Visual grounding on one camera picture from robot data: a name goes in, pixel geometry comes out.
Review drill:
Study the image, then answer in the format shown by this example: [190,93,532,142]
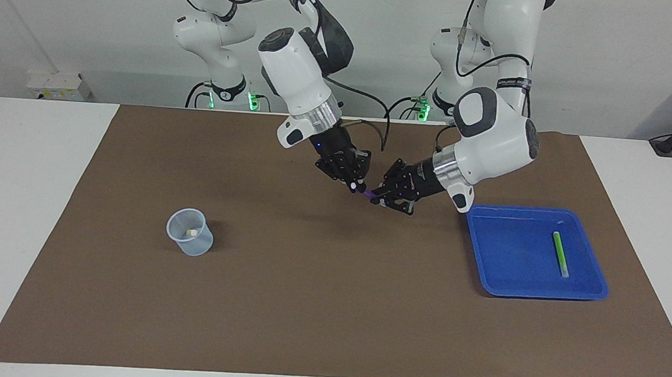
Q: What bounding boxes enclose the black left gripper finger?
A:
[370,186,418,217]
[381,156,411,192]

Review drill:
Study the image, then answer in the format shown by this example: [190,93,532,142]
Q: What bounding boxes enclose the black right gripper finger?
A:
[346,148,373,195]
[313,155,353,184]

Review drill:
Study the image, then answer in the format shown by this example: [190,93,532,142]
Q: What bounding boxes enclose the blue plastic tray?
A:
[460,202,615,304]

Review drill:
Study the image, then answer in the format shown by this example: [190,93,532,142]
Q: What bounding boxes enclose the brown table mat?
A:
[0,93,672,377]

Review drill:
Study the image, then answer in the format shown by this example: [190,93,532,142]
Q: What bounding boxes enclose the green pen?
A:
[549,231,573,278]

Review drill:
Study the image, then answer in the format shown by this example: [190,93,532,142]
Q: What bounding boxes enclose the translucent plastic cup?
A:
[164,206,216,258]

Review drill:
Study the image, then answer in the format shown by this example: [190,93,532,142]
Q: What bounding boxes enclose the white power socket box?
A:
[25,70,93,103]

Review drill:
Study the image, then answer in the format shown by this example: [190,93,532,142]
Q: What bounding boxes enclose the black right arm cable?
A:
[153,0,398,152]

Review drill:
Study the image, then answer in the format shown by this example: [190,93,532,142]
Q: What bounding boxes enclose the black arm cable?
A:
[153,0,398,152]
[437,0,540,150]

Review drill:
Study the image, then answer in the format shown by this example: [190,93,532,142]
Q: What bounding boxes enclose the black base cable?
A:
[383,67,442,124]
[185,80,212,109]

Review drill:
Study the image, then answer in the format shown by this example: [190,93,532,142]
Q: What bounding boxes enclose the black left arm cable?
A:
[437,0,540,150]

